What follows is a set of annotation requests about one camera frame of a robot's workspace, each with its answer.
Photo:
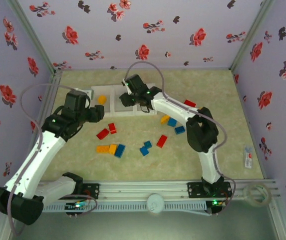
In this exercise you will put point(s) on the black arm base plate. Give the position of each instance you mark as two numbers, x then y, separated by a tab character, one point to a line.
194	190
92	191

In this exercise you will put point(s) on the green circuit board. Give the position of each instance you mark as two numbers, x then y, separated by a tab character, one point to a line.
218	203

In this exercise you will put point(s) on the clear tape roll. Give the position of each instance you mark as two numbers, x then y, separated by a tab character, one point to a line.
249	202

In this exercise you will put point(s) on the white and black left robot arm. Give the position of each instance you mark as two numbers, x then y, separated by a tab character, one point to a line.
33	162

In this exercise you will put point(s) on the aluminium side rail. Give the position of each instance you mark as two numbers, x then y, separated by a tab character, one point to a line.
55	82

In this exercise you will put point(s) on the round yellow lego piece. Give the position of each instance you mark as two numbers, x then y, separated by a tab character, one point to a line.
102	99

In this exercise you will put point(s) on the long yellow lego brick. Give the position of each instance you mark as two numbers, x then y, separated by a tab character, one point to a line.
102	149

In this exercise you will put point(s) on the blue lego brick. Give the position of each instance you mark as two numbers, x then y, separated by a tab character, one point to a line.
119	151
147	144
179	129
172	122
144	151

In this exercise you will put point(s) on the red lego brick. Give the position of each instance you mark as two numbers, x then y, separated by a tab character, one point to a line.
112	128
190	103
102	133
161	141

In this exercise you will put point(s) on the aluminium frame post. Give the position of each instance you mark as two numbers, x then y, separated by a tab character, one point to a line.
35	37
249	37

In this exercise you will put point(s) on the clear plastic packet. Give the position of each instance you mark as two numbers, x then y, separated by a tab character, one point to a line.
248	157

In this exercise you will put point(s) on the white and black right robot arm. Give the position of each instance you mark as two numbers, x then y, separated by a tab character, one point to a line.
175	107

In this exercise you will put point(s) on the curved yellow lego piece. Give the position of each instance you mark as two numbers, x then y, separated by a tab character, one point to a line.
164	119

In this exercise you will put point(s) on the round white knob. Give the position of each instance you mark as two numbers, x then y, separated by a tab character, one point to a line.
155	203

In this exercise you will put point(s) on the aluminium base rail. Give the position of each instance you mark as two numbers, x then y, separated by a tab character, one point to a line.
132	190

